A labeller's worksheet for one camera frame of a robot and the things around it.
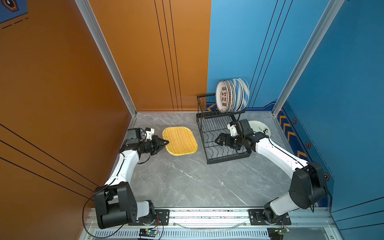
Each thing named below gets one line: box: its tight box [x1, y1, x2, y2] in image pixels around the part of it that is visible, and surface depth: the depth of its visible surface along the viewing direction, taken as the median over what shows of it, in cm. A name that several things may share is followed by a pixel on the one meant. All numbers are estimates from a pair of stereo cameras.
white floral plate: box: [248, 120, 271, 138], surface depth 111 cm
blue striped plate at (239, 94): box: [232, 78, 244, 112], surface depth 86 cm
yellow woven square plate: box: [162, 126, 198, 156], surface depth 89 cm
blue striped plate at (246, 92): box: [238, 77, 250, 110], surface depth 86 cm
